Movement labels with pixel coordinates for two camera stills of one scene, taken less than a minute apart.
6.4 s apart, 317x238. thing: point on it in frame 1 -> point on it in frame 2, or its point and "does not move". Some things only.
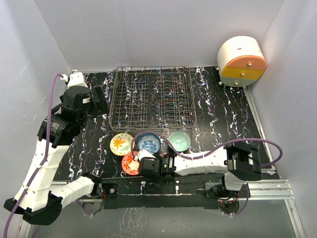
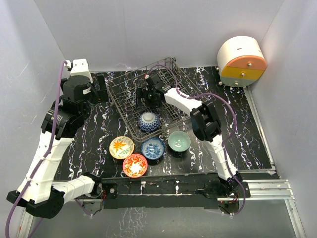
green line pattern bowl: [180, 140] does not move
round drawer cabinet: [240, 61] does not move
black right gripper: [153, 159] -> [139, 94]
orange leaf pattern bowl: [130, 165] does not move
